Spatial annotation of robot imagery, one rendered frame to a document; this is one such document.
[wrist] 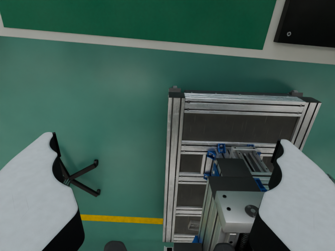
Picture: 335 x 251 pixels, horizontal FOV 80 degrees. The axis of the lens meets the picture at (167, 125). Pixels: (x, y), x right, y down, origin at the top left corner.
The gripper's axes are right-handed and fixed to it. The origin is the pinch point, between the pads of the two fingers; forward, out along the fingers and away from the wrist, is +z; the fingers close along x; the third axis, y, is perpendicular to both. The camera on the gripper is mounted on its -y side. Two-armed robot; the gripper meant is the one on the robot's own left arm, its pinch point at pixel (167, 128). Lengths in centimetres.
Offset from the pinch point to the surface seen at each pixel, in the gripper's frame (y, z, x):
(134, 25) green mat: -5.3, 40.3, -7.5
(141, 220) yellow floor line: 160, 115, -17
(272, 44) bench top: -2.3, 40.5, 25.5
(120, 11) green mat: -7.9, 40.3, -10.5
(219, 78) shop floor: 24, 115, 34
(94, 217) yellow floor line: 157, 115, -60
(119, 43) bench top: -1.3, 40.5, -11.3
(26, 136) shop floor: 72, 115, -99
